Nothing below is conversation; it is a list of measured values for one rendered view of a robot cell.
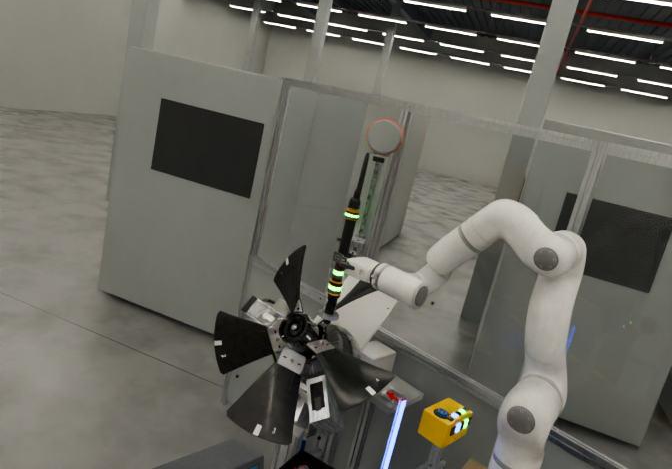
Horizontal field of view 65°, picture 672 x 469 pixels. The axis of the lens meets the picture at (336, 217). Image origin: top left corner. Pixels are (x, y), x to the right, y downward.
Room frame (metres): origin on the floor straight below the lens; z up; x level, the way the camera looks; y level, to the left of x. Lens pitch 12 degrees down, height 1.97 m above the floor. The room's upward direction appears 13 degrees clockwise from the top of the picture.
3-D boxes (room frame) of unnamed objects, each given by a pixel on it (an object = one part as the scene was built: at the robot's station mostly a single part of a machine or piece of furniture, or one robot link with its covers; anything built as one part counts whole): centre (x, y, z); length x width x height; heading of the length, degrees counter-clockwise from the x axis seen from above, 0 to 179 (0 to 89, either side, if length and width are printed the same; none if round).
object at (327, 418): (1.64, -0.11, 0.98); 0.20 x 0.16 x 0.20; 139
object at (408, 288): (1.48, -0.24, 1.50); 0.13 x 0.09 x 0.08; 49
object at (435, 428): (1.63, -0.51, 1.02); 0.16 x 0.10 x 0.11; 139
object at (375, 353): (2.21, -0.29, 0.92); 0.17 x 0.16 x 0.11; 139
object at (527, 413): (1.22, -0.58, 1.30); 0.19 x 0.12 x 0.24; 146
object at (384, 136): (2.36, -0.13, 1.88); 0.17 x 0.15 x 0.16; 49
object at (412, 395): (2.13, -0.33, 0.85); 0.36 x 0.24 x 0.03; 49
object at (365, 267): (1.57, -0.13, 1.50); 0.11 x 0.10 x 0.07; 49
